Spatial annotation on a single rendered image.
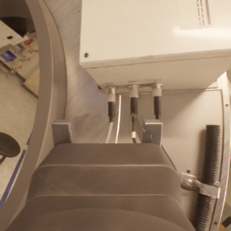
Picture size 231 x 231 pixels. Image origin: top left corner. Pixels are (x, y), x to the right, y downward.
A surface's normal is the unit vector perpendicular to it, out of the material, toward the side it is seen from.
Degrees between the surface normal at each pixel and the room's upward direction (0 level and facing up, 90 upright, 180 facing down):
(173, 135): 90
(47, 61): 90
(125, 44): 90
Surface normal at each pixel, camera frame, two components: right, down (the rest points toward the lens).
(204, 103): -0.19, -0.15
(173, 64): 0.00, 0.99
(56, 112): 0.98, 0.06
